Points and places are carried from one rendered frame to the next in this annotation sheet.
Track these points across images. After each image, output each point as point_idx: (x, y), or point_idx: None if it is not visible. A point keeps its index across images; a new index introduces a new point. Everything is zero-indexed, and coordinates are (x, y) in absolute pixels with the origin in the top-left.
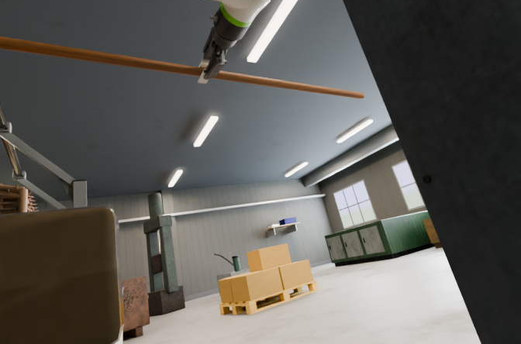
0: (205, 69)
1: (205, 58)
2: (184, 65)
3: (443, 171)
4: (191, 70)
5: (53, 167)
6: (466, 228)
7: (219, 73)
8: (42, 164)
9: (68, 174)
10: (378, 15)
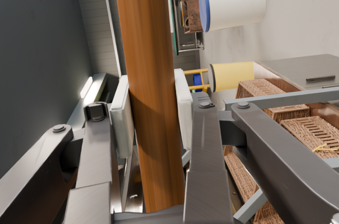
0: (188, 147)
1: (114, 150)
2: (154, 204)
3: None
4: (175, 176)
5: (250, 211)
6: None
7: (156, 26)
8: (245, 222)
9: (261, 193)
10: None
